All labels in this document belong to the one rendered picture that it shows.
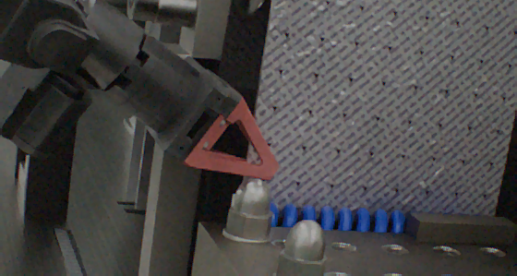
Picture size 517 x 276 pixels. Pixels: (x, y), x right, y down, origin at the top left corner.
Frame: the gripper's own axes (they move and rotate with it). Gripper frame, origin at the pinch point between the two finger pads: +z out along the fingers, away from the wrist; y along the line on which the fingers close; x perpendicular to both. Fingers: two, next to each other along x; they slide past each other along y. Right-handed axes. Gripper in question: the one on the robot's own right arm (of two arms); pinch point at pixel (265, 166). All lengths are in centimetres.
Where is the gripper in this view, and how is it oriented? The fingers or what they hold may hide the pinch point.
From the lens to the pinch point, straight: 94.3
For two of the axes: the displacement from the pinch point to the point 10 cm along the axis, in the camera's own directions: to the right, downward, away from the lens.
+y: 2.8, 2.5, -9.3
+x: 6.1, -7.9, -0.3
